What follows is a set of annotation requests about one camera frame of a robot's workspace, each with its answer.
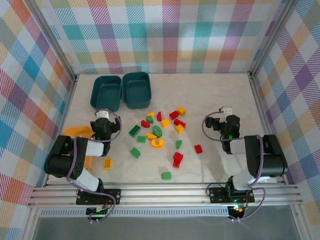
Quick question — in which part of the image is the dark green long lego brick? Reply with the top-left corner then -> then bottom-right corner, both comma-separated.
128,124 -> 141,138

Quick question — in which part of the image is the yellow plastic container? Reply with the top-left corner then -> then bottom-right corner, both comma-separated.
61,126 -> 95,171

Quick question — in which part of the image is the teal plastic container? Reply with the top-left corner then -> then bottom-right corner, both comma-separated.
121,71 -> 153,110
89,74 -> 123,113

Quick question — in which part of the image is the right electronics board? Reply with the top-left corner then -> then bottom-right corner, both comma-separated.
228,204 -> 247,219

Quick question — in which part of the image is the electronics board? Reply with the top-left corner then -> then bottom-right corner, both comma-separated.
86,206 -> 111,219
228,204 -> 247,219

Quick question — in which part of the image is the left electronics board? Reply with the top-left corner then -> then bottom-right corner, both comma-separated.
86,206 -> 111,219

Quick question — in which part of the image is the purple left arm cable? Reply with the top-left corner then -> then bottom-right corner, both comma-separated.
66,108 -> 123,224

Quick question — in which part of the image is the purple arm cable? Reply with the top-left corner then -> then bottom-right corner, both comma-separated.
201,111 -> 266,223
66,108 -> 123,224

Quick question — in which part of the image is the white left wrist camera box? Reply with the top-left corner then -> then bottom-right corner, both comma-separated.
95,109 -> 110,120

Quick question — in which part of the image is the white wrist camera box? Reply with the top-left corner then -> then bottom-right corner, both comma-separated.
218,105 -> 233,116
95,109 -> 110,120

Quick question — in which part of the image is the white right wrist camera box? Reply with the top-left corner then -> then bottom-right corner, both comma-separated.
218,105 -> 233,116

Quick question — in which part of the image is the aluminium side rail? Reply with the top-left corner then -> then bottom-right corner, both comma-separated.
248,71 -> 288,185
42,74 -> 80,188

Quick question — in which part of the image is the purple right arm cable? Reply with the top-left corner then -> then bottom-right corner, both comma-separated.
201,111 -> 266,223

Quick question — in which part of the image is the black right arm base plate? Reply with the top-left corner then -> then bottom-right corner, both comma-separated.
208,186 -> 256,204

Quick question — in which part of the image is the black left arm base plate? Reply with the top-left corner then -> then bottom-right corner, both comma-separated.
76,188 -> 122,206

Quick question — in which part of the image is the aluminium mounting rail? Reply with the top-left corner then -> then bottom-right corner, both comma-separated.
26,183 -> 304,208

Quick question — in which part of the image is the grey slotted cable duct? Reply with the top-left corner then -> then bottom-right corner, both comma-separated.
39,209 -> 231,219

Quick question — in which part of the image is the aluminium frame post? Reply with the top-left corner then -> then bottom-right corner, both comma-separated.
248,0 -> 301,76
24,0 -> 79,81

